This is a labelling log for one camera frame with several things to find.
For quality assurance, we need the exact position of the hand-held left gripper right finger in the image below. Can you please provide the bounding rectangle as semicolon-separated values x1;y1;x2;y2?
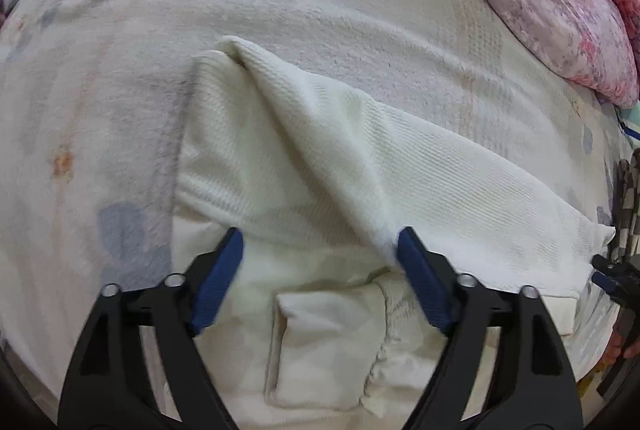
397;226;585;430

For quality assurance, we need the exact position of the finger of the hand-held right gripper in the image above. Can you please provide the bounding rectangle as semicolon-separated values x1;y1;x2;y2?
591;271;640;307
593;254;640;277

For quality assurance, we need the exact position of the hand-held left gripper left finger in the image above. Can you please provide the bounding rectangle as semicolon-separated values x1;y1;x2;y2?
57;227;244;430

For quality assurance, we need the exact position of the white button-up jacket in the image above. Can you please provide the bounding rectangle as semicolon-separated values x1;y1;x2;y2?
170;35;617;430

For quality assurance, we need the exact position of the person's right hand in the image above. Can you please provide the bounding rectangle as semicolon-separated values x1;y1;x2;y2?
606;332;640;362

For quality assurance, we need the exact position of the grey checkered blanket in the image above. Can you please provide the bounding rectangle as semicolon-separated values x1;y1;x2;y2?
612;149;640;261

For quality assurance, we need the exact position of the blue striped pillow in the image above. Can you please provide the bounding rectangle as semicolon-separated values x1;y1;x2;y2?
617;103;640;142

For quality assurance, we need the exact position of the pale patterned bed sheet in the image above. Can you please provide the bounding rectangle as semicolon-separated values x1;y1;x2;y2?
0;0;640;430

